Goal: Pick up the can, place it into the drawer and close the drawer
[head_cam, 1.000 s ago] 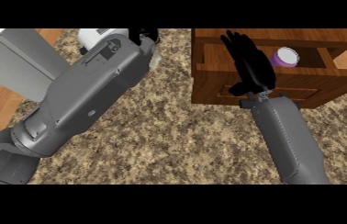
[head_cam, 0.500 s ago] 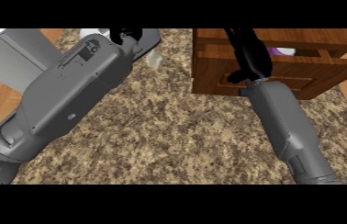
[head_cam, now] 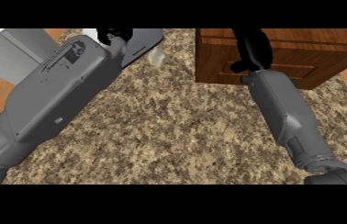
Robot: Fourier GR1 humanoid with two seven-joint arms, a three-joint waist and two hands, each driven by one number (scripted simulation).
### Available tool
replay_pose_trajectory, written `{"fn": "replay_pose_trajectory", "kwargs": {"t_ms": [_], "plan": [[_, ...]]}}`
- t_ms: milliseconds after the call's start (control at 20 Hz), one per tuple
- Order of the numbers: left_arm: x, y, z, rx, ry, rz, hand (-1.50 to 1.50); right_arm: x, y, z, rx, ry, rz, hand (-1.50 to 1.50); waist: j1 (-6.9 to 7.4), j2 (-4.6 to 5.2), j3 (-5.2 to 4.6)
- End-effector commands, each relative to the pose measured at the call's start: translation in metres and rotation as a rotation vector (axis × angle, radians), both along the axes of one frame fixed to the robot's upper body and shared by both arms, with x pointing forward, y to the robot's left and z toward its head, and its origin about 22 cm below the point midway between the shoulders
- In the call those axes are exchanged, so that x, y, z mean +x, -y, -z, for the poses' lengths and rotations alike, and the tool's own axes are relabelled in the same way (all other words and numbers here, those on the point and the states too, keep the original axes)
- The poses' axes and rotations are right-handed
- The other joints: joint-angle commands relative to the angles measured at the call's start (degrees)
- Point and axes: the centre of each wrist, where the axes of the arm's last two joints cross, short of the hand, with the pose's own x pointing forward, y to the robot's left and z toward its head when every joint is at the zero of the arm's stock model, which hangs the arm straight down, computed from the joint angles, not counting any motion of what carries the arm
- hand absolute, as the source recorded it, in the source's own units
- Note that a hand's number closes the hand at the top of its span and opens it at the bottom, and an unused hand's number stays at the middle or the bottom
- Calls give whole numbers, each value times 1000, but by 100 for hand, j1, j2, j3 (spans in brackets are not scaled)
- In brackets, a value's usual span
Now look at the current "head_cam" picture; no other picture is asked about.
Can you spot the dark grey flat panel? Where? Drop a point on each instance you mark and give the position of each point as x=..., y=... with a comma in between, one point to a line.
x=141, y=45

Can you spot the white object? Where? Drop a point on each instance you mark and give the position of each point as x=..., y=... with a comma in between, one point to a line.
x=88, y=32

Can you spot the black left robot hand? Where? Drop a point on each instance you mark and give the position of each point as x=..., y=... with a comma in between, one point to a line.
x=116, y=33

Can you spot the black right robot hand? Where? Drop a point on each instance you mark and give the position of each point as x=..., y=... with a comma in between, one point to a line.
x=252, y=48

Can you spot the brown wooden drawer front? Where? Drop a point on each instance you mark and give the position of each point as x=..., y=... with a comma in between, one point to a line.
x=211, y=65

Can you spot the brown wooden cabinet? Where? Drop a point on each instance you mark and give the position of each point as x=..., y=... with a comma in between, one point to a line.
x=298, y=38

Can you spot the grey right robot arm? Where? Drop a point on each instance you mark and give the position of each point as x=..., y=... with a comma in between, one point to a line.
x=282, y=108

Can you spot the pale grey appliance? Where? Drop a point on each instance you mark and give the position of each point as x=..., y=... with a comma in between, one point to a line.
x=19, y=54

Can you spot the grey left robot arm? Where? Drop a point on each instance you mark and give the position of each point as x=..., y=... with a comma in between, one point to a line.
x=57, y=90

